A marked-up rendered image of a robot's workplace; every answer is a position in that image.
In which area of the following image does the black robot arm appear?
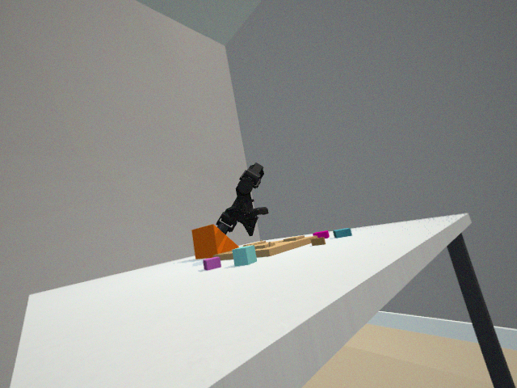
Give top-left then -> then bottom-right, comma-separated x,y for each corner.
216,163 -> 264,235

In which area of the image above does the magenta square block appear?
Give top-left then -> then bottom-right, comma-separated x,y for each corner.
313,230 -> 329,238

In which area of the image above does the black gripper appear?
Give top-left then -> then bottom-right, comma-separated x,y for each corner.
228,196 -> 268,236

